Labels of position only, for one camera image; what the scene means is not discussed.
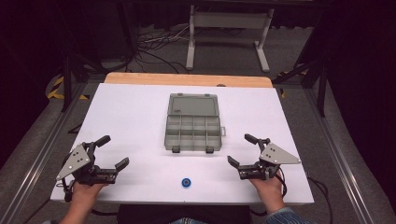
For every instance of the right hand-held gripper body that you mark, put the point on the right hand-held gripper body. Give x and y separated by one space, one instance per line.
275 155

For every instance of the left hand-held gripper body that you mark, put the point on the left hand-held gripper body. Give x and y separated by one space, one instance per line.
76 160

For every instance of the person's left hand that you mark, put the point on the person's left hand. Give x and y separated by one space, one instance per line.
83 193

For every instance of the person's right hand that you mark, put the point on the person's right hand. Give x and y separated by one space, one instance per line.
271 189

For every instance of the small blue round wheel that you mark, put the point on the small blue round wheel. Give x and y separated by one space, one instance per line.
186 182

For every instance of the grey plastic organizer box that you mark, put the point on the grey plastic organizer box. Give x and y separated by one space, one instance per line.
193 124

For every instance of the yellow black floor tape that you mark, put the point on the yellow black floor tape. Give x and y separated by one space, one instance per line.
56 90

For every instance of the black metal stand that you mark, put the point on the black metal stand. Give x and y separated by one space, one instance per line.
320 84
67 81

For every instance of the wooden table board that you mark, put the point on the wooden table board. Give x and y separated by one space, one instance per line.
186 79

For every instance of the aluminium floor rail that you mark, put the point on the aluminium floor rail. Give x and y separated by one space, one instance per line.
339 155
34 161

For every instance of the white metal stand frame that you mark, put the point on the white metal stand frame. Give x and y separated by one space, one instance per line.
229 20

